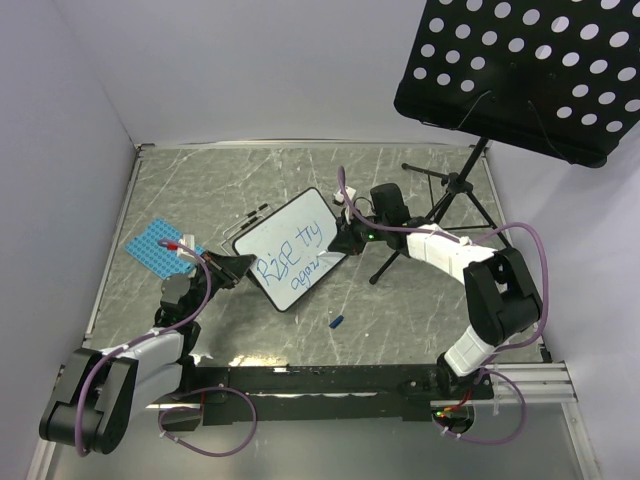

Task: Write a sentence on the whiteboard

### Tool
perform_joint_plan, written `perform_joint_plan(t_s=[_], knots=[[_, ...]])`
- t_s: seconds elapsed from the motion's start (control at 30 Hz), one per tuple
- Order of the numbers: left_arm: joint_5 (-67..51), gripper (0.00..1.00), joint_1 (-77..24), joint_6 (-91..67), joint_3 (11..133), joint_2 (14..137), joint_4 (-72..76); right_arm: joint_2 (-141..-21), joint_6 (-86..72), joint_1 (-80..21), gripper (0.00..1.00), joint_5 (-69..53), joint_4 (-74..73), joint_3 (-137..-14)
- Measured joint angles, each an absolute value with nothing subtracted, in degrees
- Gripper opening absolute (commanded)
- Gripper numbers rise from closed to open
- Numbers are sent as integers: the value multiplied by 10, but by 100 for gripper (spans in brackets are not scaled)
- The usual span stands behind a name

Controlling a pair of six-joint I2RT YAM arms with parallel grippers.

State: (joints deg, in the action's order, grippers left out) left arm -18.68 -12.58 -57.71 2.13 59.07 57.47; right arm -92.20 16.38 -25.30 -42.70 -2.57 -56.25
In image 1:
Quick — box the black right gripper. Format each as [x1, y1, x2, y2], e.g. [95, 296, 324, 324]
[328, 207, 388, 256]

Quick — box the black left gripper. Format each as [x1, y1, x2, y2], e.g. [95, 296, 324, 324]
[186, 249, 256, 320]

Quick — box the small black-framed whiteboard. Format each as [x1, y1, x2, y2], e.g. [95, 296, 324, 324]
[220, 187, 345, 312]

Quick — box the blue marker cap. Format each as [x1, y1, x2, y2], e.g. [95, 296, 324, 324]
[329, 315, 344, 329]

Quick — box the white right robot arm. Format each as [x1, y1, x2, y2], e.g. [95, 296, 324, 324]
[327, 176, 549, 398]

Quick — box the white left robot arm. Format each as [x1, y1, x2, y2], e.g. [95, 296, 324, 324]
[38, 251, 256, 456]

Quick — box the blue studded building plate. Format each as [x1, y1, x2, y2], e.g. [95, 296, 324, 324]
[125, 218, 194, 280]

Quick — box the black perforated music stand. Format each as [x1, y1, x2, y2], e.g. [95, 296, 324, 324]
[368, 0, 640, 286]

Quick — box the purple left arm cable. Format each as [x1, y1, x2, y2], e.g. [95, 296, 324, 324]
[73, 238, 212, 457]

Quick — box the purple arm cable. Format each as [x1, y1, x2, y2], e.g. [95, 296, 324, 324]
[73, 238, 212, 457]
[337, 166, 551, 351]

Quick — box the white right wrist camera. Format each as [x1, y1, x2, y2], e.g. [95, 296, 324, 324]
[332, 186, 357, 207]

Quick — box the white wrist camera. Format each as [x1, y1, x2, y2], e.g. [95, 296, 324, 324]
[164, 234, 199, 265]
[332, 186, 357, 207]

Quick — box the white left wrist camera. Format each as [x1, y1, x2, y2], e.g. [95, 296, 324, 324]
[164, 234, 199, 265]

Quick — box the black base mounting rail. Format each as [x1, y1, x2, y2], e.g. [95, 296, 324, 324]
[156, 364, 494, 426]

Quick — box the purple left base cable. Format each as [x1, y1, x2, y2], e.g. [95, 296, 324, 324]
[158, 385, 259, 457]

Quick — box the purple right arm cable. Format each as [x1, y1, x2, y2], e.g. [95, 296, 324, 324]
[337, 166, 551, 351]

